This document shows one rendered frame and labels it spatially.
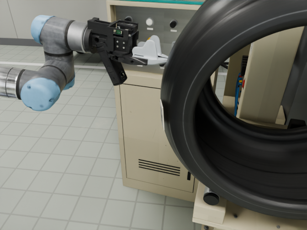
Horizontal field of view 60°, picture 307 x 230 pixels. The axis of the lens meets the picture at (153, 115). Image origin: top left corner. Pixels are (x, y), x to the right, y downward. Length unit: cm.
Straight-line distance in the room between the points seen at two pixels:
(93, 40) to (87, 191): 148
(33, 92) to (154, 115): 98
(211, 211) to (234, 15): 55
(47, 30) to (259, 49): 63
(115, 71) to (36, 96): 20
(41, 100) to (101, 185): 147
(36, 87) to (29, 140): 203
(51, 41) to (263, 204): 66
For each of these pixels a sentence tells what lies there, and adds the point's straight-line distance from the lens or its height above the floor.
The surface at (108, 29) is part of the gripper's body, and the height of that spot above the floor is 133.
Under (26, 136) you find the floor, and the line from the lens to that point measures 272.
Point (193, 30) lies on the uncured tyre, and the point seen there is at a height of 136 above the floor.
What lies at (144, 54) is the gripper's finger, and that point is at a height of 128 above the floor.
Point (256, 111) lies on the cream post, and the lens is 103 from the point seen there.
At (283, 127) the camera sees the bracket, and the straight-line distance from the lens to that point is 106.
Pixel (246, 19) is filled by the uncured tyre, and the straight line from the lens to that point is 49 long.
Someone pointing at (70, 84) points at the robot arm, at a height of 116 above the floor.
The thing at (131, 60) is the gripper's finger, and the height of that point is 126.
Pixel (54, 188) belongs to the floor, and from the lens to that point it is 213.
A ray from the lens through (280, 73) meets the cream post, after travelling 97.
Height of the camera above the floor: 150
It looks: 33 degrees down
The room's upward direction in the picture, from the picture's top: straight up
